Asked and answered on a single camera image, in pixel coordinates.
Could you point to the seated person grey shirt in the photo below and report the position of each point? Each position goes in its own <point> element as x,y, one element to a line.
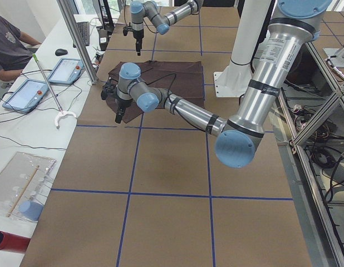
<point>14,56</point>

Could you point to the black keyboard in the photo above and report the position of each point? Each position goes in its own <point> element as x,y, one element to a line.
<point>84,30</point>

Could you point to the light blue plastic cup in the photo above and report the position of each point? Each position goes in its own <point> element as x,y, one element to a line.
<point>31,210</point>

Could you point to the wooden dowel rod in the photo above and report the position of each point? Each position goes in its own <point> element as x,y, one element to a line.
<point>9,213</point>

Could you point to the red cylinder tube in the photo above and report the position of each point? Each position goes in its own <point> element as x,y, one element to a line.
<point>13,243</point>

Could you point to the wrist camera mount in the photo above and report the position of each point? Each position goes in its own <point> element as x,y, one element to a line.
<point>109,90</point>
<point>127,29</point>

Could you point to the black computer mouse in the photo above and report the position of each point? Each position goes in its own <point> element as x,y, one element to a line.
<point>61,52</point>

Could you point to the blue teach pendant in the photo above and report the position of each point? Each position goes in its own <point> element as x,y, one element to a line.
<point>66,71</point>
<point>27,96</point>

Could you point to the aluminium frame post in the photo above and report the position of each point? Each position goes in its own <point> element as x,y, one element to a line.
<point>70,21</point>

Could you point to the far blue teach pendant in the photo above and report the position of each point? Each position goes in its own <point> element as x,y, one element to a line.
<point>66,71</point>

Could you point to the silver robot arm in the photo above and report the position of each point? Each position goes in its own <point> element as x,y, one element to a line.
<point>162,22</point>
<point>293,24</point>

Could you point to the reacher grabber stick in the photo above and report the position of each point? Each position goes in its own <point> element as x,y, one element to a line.
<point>61,112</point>

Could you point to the near blue teach pendant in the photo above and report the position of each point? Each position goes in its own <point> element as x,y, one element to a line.
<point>27,96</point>

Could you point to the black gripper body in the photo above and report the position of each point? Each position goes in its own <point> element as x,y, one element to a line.
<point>122,103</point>
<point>138,36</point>

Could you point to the clear acrylic rack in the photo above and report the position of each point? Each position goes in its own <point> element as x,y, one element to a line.
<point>24,186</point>

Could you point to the aluminium side frame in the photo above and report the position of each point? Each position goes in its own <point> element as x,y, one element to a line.
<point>312,101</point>

